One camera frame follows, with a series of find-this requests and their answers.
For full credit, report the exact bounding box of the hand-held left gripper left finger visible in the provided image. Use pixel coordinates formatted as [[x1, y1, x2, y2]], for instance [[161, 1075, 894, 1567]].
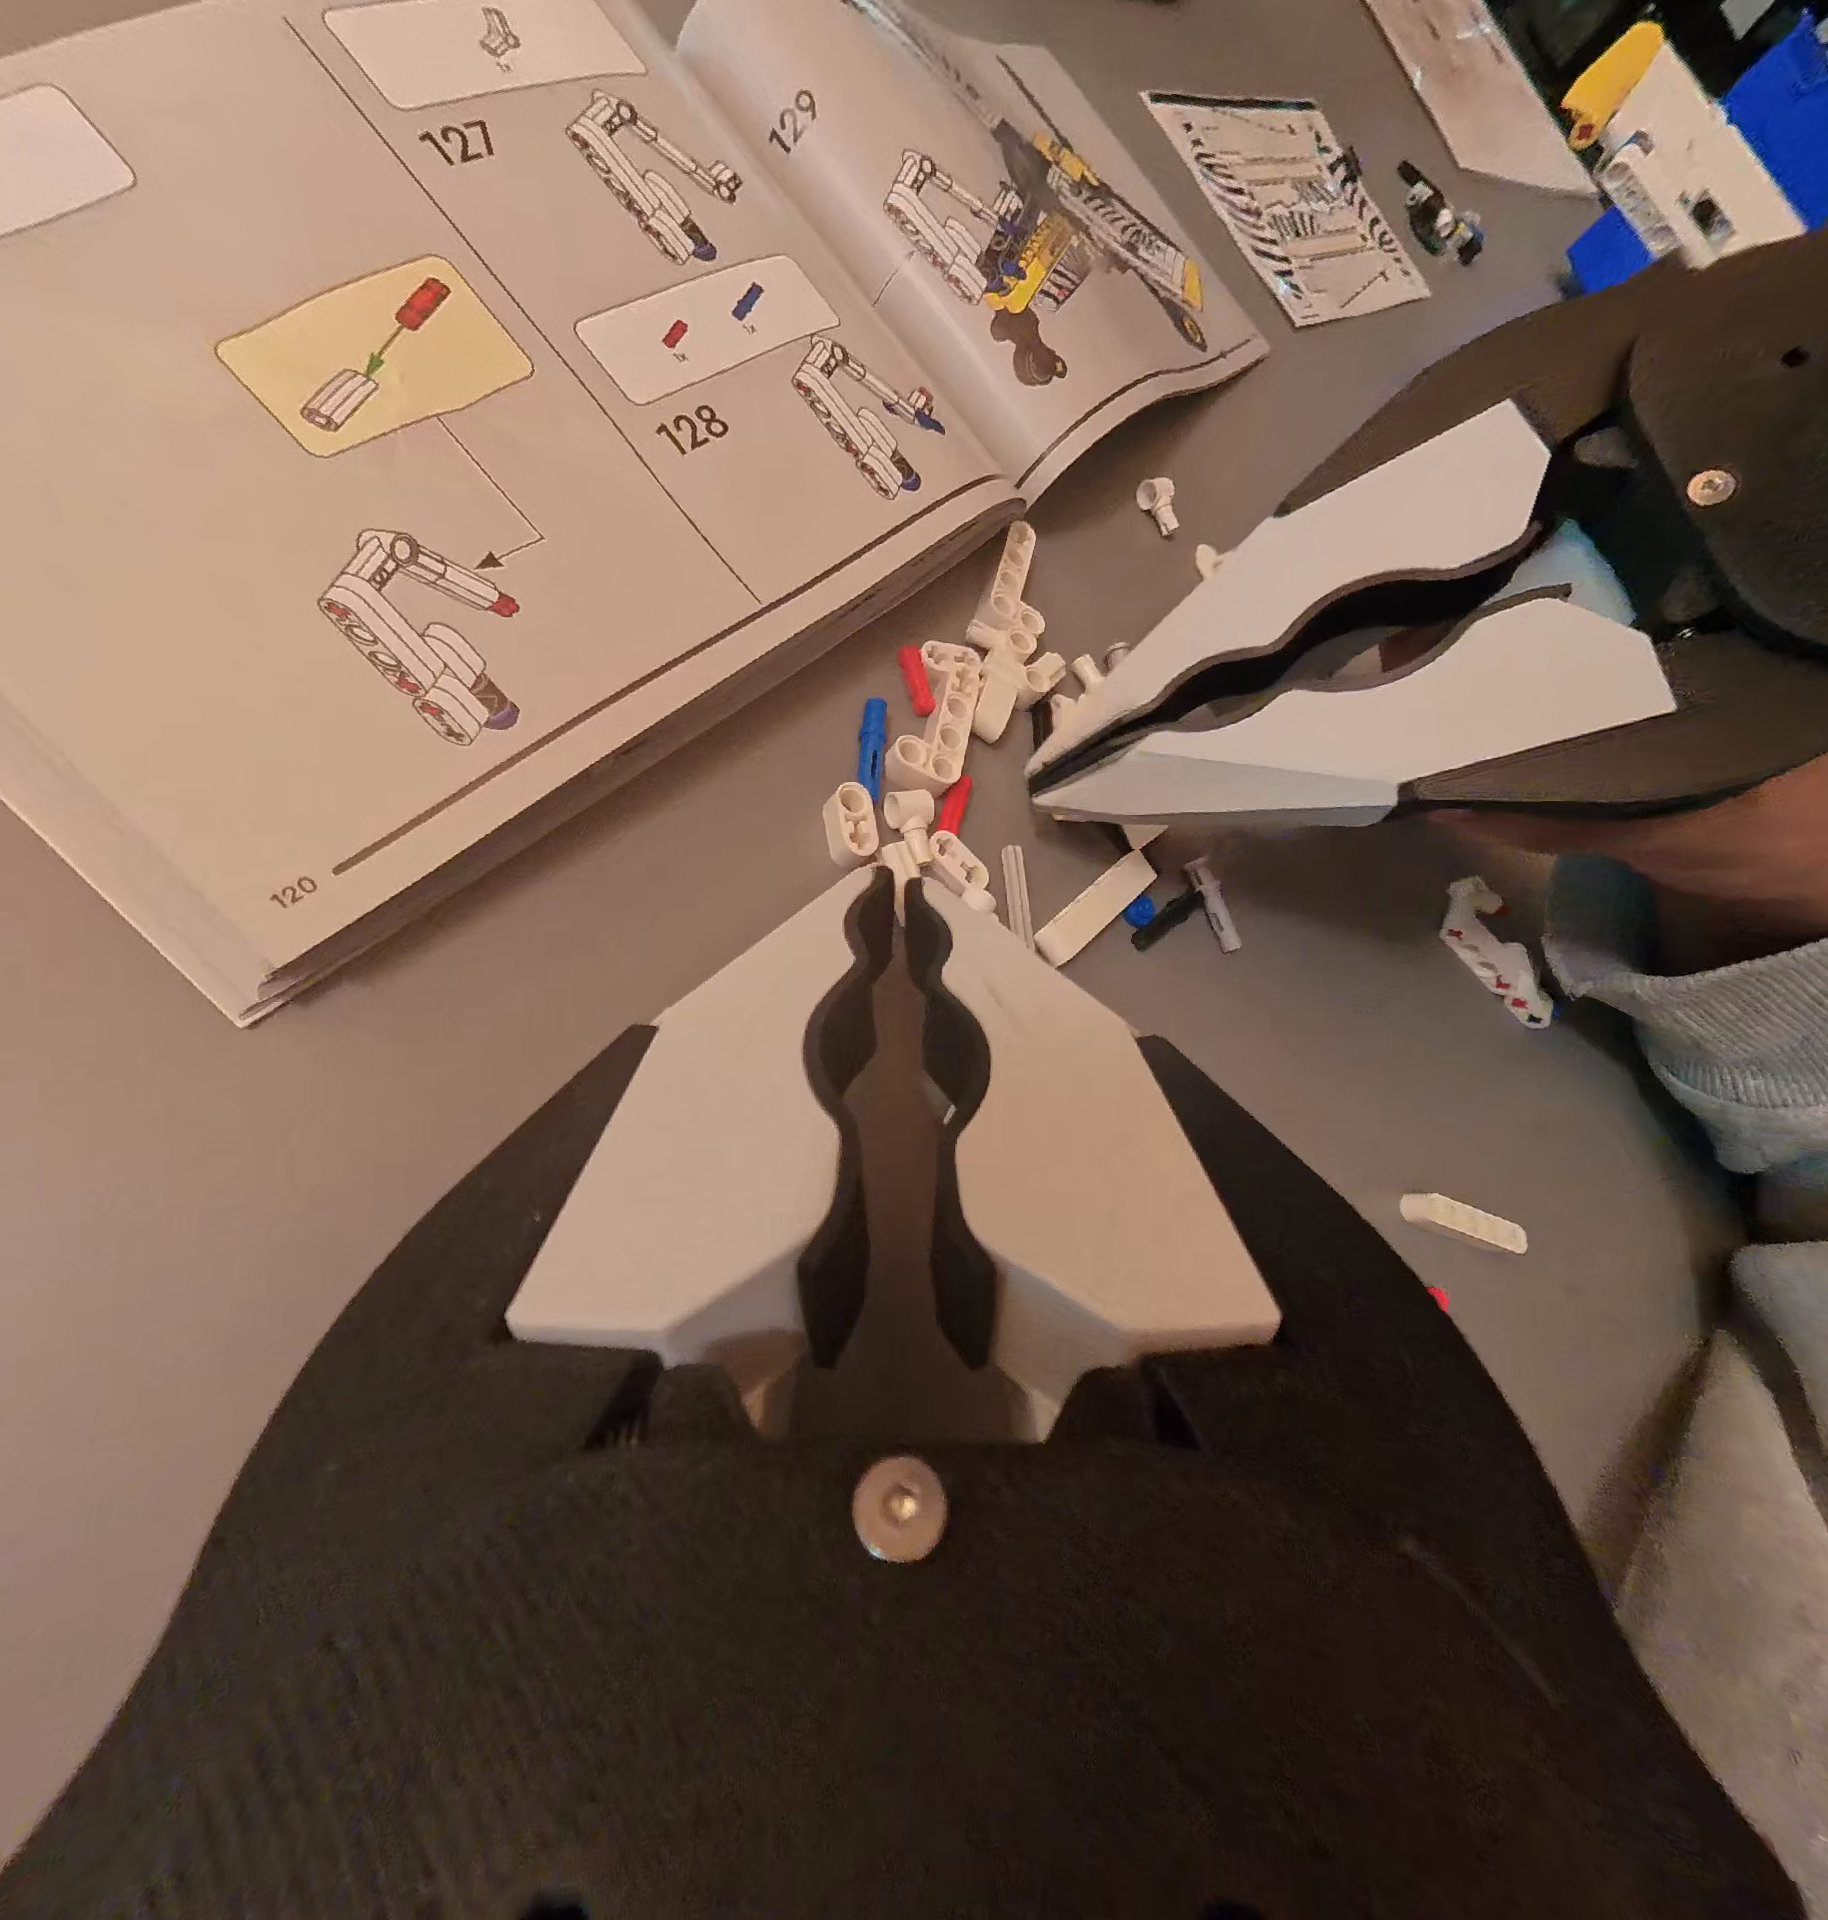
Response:
[[505, 869, 900, 1443]]

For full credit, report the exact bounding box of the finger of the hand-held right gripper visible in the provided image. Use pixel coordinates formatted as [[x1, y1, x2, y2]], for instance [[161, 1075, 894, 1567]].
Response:
[[1024, 397, 1572, 784], [1028, 586, 1679, 830]]

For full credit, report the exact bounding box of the white five-hole lego beam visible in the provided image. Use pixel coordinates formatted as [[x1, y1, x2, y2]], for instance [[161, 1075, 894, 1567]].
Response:
[[1399, 1192, 1530, 1257]]

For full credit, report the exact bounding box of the blue plastic bin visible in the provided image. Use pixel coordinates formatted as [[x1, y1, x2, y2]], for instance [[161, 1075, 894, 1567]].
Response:
[[1567, 15, 1828, 302]]

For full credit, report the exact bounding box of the zebra striped sticker sheet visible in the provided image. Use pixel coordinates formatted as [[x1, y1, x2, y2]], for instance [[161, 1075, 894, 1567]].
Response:
[[1137, 90, 1433, 331]]

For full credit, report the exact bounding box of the white lego arm assembly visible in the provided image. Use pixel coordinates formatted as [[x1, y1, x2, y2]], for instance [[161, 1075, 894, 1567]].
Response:
[[1438, 875, 1558, 1033]]

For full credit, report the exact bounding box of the yellow white lego airplane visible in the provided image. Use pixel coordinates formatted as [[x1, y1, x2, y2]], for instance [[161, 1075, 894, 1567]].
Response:
[[1558, 17, 1814, 273]]

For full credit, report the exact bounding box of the pile of lego pieces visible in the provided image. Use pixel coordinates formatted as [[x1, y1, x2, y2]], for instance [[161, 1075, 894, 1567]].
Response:
[[821, 516, 1250, 969]]

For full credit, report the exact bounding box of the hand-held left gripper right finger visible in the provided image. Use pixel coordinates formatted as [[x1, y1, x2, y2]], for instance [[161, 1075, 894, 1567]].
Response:
[[900, 876, 1285, 1445]]

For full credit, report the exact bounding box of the person's right forearm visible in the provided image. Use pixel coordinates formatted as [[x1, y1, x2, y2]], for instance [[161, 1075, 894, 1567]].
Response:
[[1540, 861, 1828, 1187]]

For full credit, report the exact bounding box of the lego instruction booklet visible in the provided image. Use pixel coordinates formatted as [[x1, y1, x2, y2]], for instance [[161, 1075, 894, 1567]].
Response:
[[0, 0, 1272, 1029]]

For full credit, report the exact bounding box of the small black and blue assembly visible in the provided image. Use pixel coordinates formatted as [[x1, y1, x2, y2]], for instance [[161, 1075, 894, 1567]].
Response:
[[1397, 157, 1489, 271]]

